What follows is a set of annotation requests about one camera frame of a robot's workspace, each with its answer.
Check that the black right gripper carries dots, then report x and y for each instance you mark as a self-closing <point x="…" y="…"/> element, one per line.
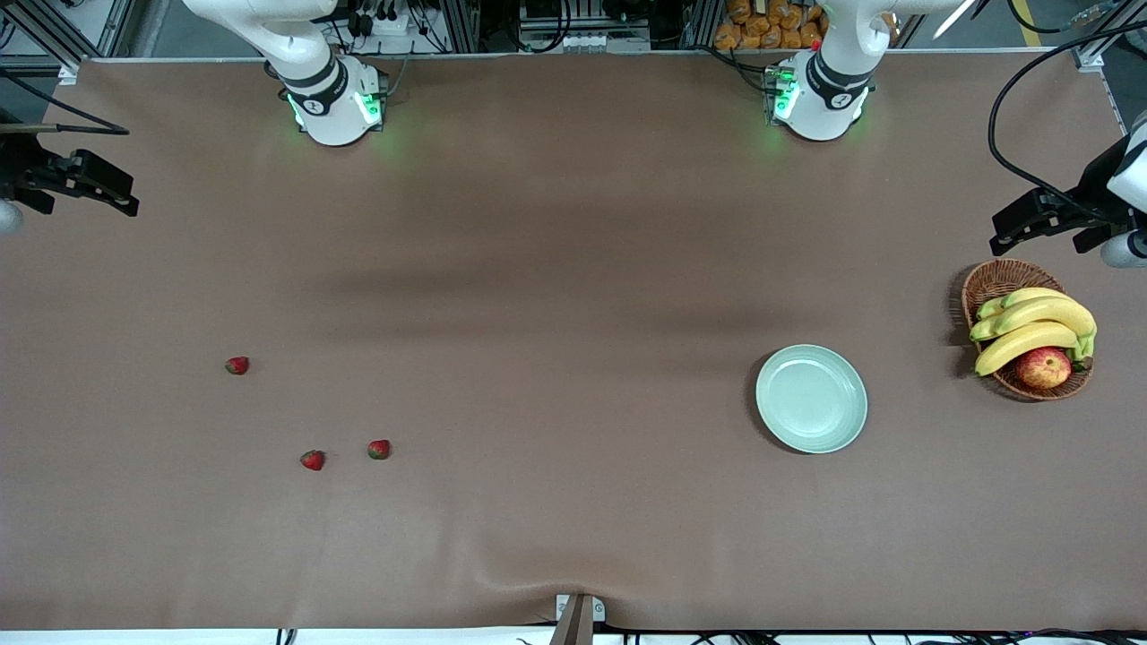
<point x="18" y="166"/>

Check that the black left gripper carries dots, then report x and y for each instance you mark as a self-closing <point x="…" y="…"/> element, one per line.
<point x="1090" y="193"/>

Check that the red strawberry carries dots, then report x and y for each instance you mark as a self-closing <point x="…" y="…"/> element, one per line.
<point x="379" y="449"/>
<point x="312" y="460"/>
<point x="237" y="365"/>

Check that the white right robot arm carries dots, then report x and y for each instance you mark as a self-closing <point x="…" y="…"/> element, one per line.
<point x="332" y="116"/>

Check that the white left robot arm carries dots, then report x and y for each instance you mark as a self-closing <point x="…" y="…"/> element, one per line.
<point x="820" y="107"/>

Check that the pale green round plate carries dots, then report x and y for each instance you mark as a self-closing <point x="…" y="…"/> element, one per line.
<point x="811" y="399"/>

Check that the brown wicker basket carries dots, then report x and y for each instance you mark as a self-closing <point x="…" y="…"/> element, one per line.
<point x="1004" y="278"/>

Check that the small yellow green banana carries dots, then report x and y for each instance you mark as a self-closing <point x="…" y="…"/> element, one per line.
<point x="1030" y="295"/>

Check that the yellow banana bunch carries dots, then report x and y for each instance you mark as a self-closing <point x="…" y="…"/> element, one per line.
<point x="1048" y="311"/>

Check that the thick yellow banana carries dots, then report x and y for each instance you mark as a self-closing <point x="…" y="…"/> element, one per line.
<point x="1021" y="340"/>

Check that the red yellow apple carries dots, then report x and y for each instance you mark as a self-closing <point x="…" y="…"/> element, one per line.
<point x="1044" y="368"/>

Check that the white power strip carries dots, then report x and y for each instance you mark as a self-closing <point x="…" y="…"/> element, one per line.
<point x="385" y="25"/>

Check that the bag of bread rolls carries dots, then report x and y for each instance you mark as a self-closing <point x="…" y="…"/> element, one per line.
<point x="753" y="31"/>

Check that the brown table cloth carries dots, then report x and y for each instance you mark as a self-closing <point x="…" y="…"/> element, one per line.
<point x="573" y="269"/>

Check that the white connector block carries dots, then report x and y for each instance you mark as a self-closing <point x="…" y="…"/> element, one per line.
<point x="587" y="41"/>

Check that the silver aluminium frame post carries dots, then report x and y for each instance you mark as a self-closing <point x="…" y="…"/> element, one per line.
<point x="1091" y="59"/>
<point x="64" y="73"/>

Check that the grey metal bracket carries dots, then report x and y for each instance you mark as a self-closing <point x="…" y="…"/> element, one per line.
<point x="576" y="623"/>

